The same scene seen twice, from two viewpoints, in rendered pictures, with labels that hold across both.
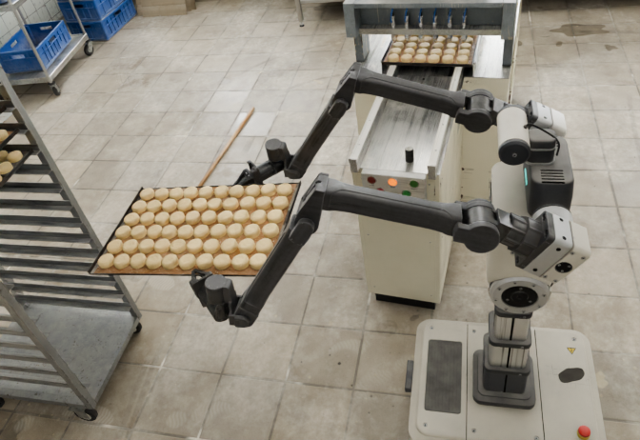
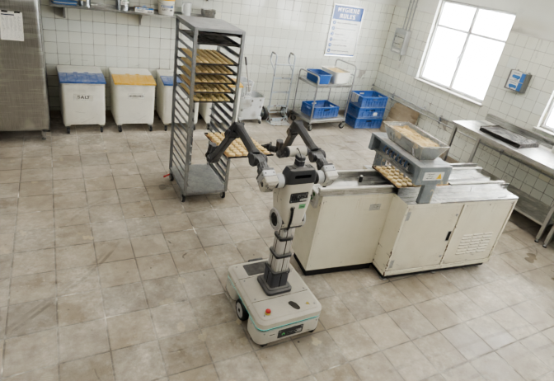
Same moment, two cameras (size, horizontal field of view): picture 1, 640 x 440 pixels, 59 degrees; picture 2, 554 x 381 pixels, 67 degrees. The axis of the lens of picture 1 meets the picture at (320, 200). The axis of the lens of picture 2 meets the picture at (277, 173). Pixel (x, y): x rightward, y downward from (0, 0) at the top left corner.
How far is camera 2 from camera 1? 223 cm
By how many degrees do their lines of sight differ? 36
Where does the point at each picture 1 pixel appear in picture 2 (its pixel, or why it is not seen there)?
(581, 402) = (283, 310)
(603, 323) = (351, 338)
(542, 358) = (294, 294)
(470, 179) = (378, 251)
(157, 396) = (202, 213)
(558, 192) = (287, 171)
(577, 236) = (270, 177)
